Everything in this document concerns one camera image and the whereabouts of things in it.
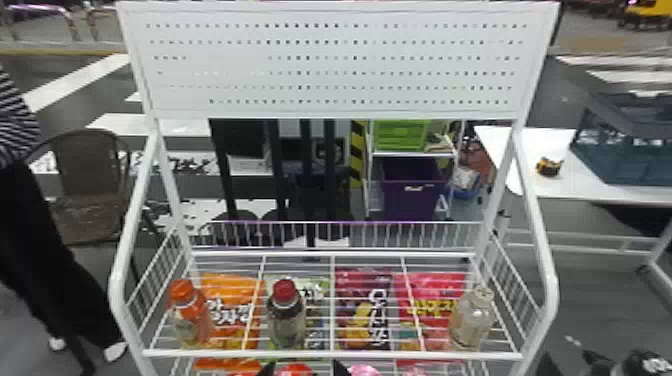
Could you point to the orange snack packet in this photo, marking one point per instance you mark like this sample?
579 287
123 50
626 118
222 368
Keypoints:
231 291

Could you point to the yellow tape measure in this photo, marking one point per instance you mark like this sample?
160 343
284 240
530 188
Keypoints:
549 167

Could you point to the pink bottle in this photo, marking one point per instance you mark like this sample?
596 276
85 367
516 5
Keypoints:
363 371

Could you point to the maroon snack packet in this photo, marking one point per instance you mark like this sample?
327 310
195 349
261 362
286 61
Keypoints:
362 294

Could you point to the striped post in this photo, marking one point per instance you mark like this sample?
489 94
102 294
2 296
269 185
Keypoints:
357 152

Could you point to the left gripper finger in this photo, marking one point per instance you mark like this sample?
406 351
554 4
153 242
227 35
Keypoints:
268 370
340 369

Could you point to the orange bottle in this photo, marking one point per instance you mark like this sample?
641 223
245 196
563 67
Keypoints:
190 310

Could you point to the green snack packet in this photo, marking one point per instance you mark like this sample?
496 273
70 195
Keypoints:
316 294

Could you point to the white side table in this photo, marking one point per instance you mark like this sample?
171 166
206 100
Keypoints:
572 178

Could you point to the green crate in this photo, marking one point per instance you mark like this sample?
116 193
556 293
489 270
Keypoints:
401 135

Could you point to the blue crate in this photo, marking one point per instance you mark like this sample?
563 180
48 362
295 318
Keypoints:
624 147

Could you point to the purple crate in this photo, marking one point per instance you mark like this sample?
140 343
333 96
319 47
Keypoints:
412 191

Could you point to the brown chair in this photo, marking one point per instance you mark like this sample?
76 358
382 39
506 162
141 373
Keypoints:
92 178

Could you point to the person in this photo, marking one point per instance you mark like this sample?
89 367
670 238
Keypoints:
31 262

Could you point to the red capped clear bottle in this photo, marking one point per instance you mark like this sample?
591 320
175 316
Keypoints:
286 315

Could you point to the pink snack packet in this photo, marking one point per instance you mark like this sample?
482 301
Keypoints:
433 296

